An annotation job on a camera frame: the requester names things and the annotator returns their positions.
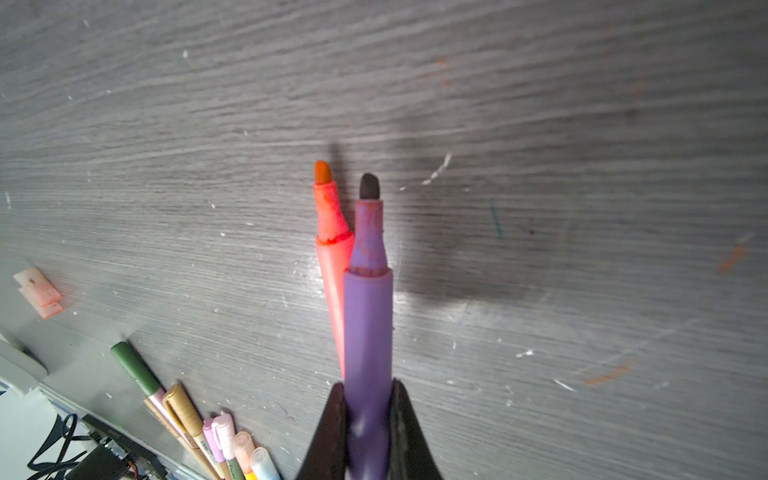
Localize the gold cap cream marker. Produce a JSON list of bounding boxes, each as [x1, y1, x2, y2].
[[162, 382, 226, 479]]

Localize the purple highlighter pen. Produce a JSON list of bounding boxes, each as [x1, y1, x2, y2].
[[344, 173, 393, 479]]

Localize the pink highlighter pen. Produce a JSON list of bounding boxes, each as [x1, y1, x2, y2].
[[313, 160, 355, 377]]

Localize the blue highlighter pen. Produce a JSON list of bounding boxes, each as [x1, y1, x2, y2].
[[250, 447, 282, 480]]

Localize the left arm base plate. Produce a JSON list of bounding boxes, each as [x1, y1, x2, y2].
[[64, 414, 173, 479]]

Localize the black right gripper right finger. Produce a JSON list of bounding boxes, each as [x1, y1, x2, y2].
[[389, 379, 443, 480]]

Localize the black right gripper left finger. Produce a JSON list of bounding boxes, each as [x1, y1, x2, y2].
[[295, 383, 348, 480]]

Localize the tan marker pen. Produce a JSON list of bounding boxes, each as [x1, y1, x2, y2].
[[143, 397, 218, 479]]

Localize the pink cap brown marker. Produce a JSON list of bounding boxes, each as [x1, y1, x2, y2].
[[203, 417, 232, 480]]

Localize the orange highlighter pen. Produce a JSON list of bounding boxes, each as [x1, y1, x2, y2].
[[233, 431, 257, 480]]

